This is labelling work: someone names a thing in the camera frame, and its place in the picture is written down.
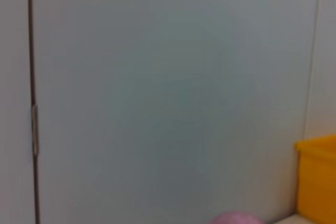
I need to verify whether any pink peach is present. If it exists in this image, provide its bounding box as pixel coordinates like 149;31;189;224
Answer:
207;210;268;224

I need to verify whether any yellow plastic bin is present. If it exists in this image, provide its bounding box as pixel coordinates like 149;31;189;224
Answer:
293;134;336;224

